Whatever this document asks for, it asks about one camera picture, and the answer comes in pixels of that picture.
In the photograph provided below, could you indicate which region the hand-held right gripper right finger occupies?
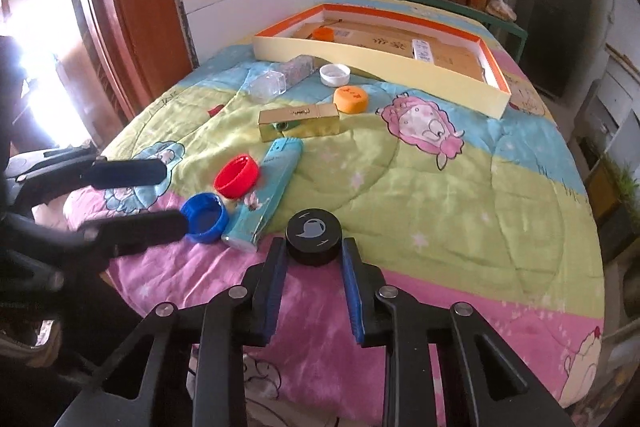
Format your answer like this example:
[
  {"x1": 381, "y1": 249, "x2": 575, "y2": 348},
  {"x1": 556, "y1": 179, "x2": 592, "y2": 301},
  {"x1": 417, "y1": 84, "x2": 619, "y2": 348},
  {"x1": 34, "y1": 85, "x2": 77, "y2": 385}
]
[{"x1": 340, "y1": 237, "x2": 576, "y2": 427}]

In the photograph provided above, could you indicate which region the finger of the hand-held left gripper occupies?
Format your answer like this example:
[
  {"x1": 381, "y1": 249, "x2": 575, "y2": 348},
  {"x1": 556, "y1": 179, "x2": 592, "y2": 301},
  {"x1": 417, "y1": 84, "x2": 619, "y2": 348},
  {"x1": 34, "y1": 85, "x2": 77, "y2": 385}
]
[
  {"x1": 0, "y1": 209, "x2": 189, "y2": 290},
  {"x1": 7, "y1": 146, "x2": 168, "y2": 210}
]

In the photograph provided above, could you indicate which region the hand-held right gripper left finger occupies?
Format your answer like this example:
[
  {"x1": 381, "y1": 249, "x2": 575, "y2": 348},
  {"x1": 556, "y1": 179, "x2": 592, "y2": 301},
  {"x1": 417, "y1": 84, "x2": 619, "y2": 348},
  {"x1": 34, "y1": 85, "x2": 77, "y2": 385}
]
[{"x1": 55, "y1": 237, "x2": 288, "y2": 427}]

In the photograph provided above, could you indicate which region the blue bottle cap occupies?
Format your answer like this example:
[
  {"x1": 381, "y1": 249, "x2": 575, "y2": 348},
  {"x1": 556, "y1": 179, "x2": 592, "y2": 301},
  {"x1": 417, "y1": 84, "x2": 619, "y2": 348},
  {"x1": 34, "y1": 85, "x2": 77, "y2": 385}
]
[{"x1": 179, "y1": 193, "x2": 231, "y2": 244}]

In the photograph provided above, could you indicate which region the black bottle cap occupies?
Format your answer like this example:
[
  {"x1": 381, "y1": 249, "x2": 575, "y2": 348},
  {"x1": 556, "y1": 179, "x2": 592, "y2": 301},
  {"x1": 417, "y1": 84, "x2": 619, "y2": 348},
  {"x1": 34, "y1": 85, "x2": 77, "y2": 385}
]
[{"x1": 285, "y1": 208, "x2": 343, "y2": 267}]

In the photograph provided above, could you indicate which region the teal lighter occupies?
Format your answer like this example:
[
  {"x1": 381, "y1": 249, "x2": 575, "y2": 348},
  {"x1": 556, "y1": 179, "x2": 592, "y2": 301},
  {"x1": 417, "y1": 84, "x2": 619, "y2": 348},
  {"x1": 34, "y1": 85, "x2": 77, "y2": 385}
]
[{"x1": 221, "y1": 138, "x2": 304, "y2": 253}]

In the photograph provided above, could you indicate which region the red bottle cap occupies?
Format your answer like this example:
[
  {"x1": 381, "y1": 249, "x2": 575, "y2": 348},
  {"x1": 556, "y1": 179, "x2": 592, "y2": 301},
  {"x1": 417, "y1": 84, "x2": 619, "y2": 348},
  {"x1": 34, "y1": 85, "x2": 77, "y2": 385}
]
[{"x1": 213, "y1": 155, "x2": 261, "y2": 199}]

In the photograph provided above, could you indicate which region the clear printed plastic case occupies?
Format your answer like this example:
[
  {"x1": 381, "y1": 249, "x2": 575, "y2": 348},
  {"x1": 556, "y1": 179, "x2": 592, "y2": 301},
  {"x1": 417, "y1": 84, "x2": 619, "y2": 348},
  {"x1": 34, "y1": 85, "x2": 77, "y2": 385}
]
[{"x1": 247, "y1": 55, "x2": 316, "y2": 104}]

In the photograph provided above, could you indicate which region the orange printed bottle cap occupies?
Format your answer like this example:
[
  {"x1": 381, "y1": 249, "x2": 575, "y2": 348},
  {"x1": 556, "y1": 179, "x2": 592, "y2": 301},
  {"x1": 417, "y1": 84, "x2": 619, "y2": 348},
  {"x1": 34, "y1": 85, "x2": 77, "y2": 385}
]
[{"x1": 333, "y1": 85, "x2": 371, "y2": 114}]

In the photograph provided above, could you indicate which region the shallow orange-rimmed cardboard box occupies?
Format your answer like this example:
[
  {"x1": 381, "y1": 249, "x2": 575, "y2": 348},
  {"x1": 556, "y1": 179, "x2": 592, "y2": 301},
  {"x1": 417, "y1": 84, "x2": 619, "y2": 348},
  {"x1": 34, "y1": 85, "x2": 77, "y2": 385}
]
[{"x1": 251, "y1": 3, "x2": 512, "y2": 120}]

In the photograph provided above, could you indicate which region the white bottle cap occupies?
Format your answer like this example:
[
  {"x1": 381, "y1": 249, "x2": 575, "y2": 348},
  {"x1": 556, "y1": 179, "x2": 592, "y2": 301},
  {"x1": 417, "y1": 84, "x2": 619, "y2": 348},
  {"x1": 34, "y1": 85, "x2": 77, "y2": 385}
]
[{"x1": 319, "y1": 63, "x2": 350, "y2": 87}]

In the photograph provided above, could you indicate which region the cartoon printed blanket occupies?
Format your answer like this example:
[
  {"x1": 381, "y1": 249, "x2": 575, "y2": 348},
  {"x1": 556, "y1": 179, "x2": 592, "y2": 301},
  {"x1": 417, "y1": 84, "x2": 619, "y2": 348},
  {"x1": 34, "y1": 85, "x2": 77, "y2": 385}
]
[{"x1": 62, "y1": 0, "x2": 608, "y2": 427}]

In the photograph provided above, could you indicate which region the wooden door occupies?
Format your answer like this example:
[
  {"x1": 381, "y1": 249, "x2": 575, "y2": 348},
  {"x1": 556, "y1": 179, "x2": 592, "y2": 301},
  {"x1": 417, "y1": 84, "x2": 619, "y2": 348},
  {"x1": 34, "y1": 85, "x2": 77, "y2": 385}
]
[{"x1": 62, "y1": 0, "x2": 198, "y2": 142}]

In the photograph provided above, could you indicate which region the gold rectangular box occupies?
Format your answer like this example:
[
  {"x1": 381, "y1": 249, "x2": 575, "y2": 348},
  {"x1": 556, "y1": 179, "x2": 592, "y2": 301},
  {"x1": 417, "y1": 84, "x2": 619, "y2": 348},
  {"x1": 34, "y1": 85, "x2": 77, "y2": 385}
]
[{"x1": 258, "y1": 103, "x2": 341, "y2": 142}]

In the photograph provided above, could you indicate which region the white printed lighter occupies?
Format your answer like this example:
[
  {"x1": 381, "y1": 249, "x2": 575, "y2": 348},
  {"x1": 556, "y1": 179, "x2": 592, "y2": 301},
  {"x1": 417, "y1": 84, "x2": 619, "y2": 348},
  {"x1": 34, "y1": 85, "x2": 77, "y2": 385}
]
[{"x1": 411, "y1": 39, "x2": 435, "y2": 62}]

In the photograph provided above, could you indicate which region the brown printed cardboard sheet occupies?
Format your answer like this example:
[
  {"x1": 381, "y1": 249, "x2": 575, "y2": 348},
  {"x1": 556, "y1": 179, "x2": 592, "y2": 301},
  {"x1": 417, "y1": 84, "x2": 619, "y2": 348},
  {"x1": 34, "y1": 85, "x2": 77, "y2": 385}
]
[{"x1": 292, "y1": 19, "x2": 488, "y2": 84}]

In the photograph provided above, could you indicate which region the crate of green plants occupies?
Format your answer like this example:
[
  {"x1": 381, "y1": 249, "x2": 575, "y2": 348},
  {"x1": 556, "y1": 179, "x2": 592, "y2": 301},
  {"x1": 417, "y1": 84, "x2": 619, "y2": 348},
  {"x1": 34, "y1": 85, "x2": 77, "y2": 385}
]
[{"x1": 585, "y1": 151, "x2": 640, "y2": 230}]

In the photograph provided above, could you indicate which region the green table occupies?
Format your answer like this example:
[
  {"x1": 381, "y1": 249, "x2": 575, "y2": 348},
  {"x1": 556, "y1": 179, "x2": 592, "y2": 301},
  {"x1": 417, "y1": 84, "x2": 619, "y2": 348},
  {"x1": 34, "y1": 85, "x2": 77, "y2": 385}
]
[{"x1": 357, "y1": 0, "x2": 529, "y2": 60}]

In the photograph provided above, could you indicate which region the grey counter cabinet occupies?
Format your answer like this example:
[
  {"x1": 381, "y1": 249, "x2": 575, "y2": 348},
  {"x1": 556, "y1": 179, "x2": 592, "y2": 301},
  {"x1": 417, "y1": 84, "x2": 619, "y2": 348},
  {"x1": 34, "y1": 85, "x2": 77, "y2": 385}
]
[{"x1": 574, "y1": 47, "x2": 640, "y2": 228}]

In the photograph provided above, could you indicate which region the white plastic bag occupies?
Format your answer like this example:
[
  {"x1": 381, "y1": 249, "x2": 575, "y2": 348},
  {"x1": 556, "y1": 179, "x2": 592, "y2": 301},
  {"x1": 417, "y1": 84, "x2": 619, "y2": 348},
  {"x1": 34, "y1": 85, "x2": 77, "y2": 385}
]
[{"x1": 487, "y1": 0, "x2": 519, "y2": 22}]

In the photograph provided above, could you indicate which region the dark refrigerator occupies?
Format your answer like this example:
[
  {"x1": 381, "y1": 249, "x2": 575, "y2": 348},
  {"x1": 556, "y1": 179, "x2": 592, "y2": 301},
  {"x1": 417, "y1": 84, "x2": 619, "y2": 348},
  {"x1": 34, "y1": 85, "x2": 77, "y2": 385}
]
[{"x1": 515, "y1": 0, "x2": 597, "y2": 100}]

